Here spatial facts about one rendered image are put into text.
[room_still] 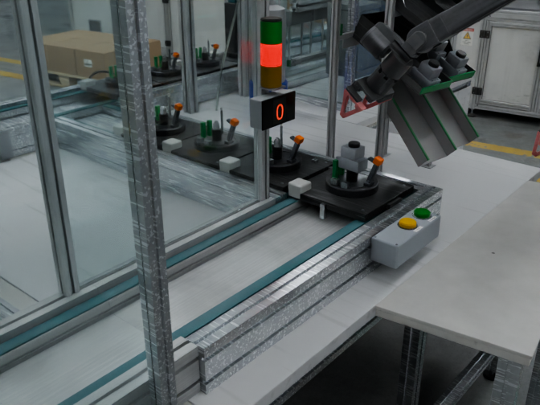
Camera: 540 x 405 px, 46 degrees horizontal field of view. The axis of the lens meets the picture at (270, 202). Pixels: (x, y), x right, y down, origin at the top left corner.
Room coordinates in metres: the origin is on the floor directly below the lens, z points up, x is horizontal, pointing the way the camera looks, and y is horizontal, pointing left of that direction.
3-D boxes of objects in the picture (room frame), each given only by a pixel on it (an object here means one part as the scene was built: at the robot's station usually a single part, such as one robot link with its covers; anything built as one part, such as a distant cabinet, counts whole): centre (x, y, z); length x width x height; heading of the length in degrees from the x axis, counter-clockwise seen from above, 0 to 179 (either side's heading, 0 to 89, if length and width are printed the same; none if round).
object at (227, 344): (1.23, -0.15, 0.91); 0.89 x 0.06 x 0.11; 140
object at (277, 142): (1.71, -0.02, 1.01); 0.24 x 0.24 x 0.13; 50
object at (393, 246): (1.34, -0.32, 0.93); 0.21 x 0.07 x 0.06; 140
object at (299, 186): (1.53, -0.08, 0.97); 0.05 x 0.05 x 0.04; 50
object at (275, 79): (1.47, 0.00, 1.28); 0.05 x 0.05 x 0.05
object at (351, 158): (1.55, -0.21, 1.06); 0.08 x 0.04 x 0.07; 48
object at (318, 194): (1.54, -0.22, 0.96); 0.24 x 0.24 x 0.02; 50
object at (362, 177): (1.54, -0.22, 0.98); 0.14 x 0.14 x 0.02
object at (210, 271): (1.33, 0.00, 0.91); 0.84 x 0.28 x 0.10; 140
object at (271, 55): (1.47, 0.00, 1.33); 0.05 x 0.05 x 0.05
